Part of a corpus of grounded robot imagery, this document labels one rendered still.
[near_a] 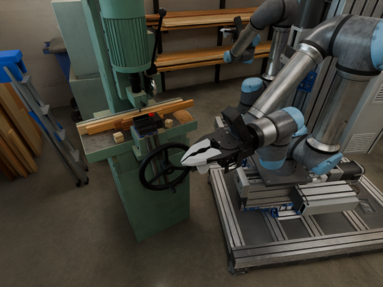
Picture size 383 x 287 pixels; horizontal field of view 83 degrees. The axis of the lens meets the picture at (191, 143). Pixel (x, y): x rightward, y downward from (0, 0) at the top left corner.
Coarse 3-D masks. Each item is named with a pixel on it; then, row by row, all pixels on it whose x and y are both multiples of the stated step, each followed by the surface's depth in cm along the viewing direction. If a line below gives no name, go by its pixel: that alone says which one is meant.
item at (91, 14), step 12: (84, 0) 102; (84, 12) 114; (96, 12) 102; (96, 24) 104; (96, 36) 107; (96, 48) 116; (108, 60) 115; (108, 72) 119; (108, 84) 122; (144, 84) 133; (108, 96) 132; (120, 108) 133; (132, 108) 137
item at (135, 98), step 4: (128, 88) 117; (128, 92) 116; (132, 92) 113; (140, 92) 113; (144, 92) 113; (128, 96) 119; (132, 96) 110; (136, 96) 110; (140, 96) 110; (144, 96) 112; (132, 100) 113; (136, 100) 111; (140, 100) 112; (144, 100) 113; (132, 104) 116; (136, 104) 112; (140, 104) 113; (136, 108) 113
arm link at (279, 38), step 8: (288, 0) 106; (296, 0) 108; (288, 8) 106; (296, 8) 108; (288, 16) 109; (272, 24) 117; (280, 24) 113; (288, 24) 112; (280, 32) 116; (288, 32) 116; (272, 40) 121; (280, 40) 118; (272, 48) 123; (280, 48) 120; (272, 56) 124; (272, 64) 126; (272, 72) 129; (264, 80) 133
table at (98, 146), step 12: (192, 120) 123; (108, 132) 114; (168, 132) 117; (180, 132) 122; (84, 144) 106; (96, 144) 106; (108, 144) 106; (120, 144) 106; (132, 144) 110; (96, 156) 103; (108, 156) 107; (144, 156) 106
